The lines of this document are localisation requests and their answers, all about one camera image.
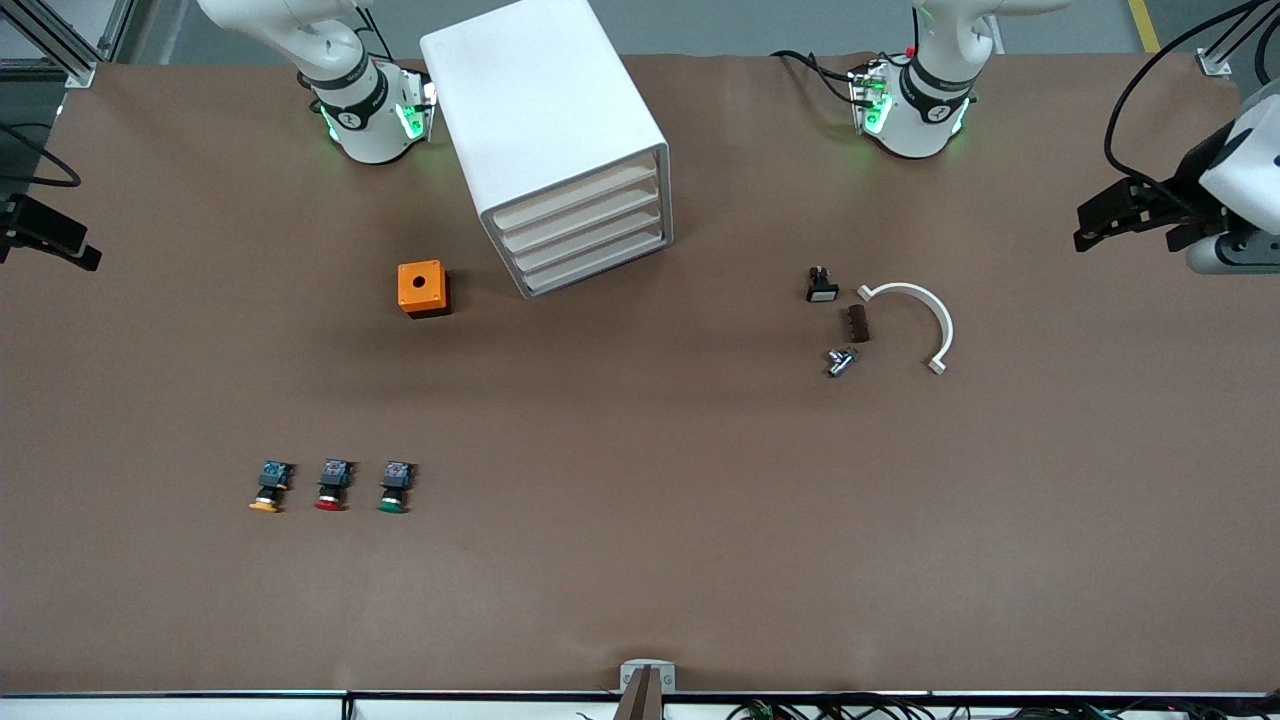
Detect green push button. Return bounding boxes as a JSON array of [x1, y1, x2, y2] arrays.
[[378, 460, 414, 515]]

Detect white plastic drawer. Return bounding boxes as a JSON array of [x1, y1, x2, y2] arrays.
[[506, 198, 667, 273], [515, 220, 671, 297], [488, 152, 663, 233], [498, 176, 665, 253]]

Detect yellow push button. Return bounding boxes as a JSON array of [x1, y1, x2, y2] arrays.
[[248, 460, 295, 515]]

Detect red push button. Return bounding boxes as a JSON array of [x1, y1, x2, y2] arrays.
[[313, 458, 355, 512]]

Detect white drawer cabinet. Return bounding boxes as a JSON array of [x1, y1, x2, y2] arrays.
[[420, 0, 673, 299]]

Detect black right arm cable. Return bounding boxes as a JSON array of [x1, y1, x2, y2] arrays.
[[0, 120, 83, 189]]

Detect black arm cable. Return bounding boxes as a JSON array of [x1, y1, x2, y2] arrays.
[[0, 120, 83, 189], [1103, 0, 1280, 201]]

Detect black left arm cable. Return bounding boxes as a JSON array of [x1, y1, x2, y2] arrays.
[[1103, 0, 1280, 201]]

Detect aluminium frame profile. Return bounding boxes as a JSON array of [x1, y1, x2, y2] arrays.
[[95, 0, 136, 63], [1200, 0, 1280, 77], [0, 0, 98, 89]]

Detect white curved bracket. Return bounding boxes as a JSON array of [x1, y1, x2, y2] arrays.
[[857, 282, 955, 376]]

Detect orange button enclosure box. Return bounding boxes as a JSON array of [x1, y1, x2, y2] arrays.
[[397, 260, 452, 320]]

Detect black base cable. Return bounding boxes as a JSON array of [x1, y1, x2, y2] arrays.
[[770, 48, 863, 106]]

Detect white table edge rail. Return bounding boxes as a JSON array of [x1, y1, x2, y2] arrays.
[[0, 688, 1280, 720]]

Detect tangled black cables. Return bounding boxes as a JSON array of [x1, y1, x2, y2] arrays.
[[575, 695, 1280, 720]]

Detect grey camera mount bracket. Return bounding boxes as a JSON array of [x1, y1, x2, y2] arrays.
[[615, 660, 677, 720]]

